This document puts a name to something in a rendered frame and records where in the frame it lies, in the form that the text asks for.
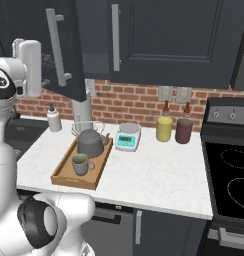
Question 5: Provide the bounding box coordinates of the grey tall cylinder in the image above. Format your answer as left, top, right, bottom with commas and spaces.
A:
71, 93, 94, 132

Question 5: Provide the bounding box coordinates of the dark red bottle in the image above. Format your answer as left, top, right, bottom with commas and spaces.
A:
174, 101, 195, 145

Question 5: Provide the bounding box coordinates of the dark base cabinet door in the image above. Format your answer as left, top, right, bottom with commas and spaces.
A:
133, 208, 209, 256

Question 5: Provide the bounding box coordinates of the dark cabinet door, upright handle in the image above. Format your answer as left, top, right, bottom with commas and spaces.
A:
108, 0, 244, 91

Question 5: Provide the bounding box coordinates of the yellow bottle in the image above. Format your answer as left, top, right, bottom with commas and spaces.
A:
155, 99, 174, 143

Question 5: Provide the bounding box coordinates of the black dishwasher handle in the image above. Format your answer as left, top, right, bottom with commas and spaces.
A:
89, 207, 122, 226

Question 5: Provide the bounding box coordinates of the grey dishwasher front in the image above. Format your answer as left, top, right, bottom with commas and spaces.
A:
79, 201, 135, 256

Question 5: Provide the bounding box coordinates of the grey upright cabinet door handle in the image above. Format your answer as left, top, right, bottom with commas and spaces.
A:
110, 3, 123, 72

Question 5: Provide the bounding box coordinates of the wooden tray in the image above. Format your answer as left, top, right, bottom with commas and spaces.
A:
50, 132, 114, 191

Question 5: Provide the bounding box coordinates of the dark grey range hood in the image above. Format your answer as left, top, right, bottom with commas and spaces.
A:
229, 31, 244, 93

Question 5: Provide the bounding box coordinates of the grey tilted cabinet door handle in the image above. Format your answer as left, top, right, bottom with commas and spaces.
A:
45, 7, 73, 88

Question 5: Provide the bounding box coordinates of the white wall switch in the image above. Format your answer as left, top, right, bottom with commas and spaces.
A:
85, 78, 97, 98

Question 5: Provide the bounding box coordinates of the grey oven door handle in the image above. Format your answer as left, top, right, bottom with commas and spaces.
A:
216, 226, 244, 252

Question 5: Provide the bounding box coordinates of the grey kettle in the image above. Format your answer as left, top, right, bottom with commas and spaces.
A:
76, 128, 111, 160

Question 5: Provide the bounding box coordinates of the grey wall outlet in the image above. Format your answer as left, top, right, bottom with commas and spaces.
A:
175, 86, 194, 105
157, 85, 174, 103

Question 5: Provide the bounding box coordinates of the black stove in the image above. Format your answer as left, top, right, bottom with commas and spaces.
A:
197, 96, 244, 256

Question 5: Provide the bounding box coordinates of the grey mug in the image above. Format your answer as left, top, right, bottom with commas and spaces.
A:
71, 152, 96, 177

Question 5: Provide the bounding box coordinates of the white kitchen scale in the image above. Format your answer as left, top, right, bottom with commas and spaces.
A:
114, 122, 143, 153

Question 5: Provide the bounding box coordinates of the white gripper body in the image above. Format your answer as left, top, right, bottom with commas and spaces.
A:
19, 39, 43, 98

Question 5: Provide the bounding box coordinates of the dark wall cabinet body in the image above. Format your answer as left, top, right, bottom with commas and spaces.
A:
75, 0, 112, 81

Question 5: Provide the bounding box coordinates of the white soap dispenser bottle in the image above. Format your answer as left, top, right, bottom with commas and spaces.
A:
46, 103, 63, 134

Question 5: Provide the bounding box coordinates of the grey base cabinet handle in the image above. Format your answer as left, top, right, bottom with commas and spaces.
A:
134, 210, 143, 246

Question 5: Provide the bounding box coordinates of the clear glass jug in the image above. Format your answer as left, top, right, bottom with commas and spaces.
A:
70, 120, 106, 138

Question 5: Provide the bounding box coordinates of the dark sink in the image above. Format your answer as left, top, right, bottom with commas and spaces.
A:
3, 117, 50, 162

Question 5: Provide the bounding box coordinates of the dark cabinet door, tilted handle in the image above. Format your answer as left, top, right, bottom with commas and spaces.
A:
0, 0, 87, 103

